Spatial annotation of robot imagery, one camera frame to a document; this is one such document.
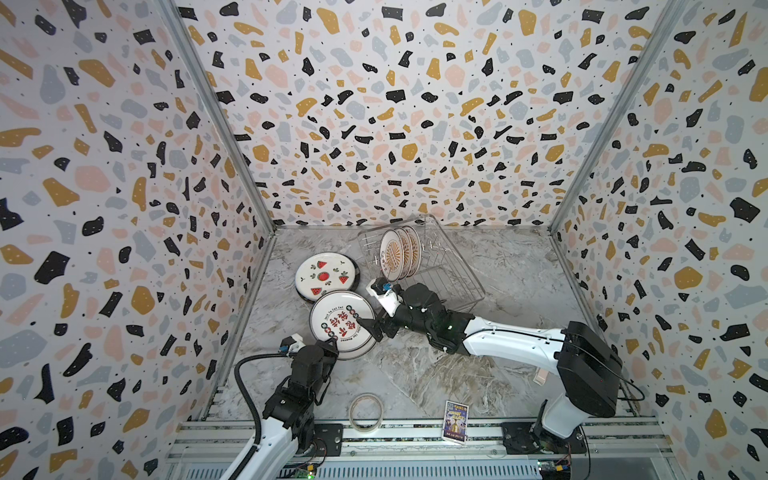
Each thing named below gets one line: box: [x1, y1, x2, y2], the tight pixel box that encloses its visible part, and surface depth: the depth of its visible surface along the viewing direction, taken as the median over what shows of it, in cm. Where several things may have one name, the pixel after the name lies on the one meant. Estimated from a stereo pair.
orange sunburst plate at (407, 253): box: [395, 228, 413, 280], surface depth 97 cm
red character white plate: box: [309, 290, 376, 360], surface depth 89 cm
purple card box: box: [442, 400, 470, 444], surface depth 78 cm
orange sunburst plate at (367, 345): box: [337, 335, 376, 360], surface depth 87 cm
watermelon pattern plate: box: [294, 252, 361, 302], surface depth 105 cm
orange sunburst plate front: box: [379, 229, 405, 282], surface depth 103 cm
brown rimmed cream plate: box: [296, 252, 360, 303], surface depth 105 cm
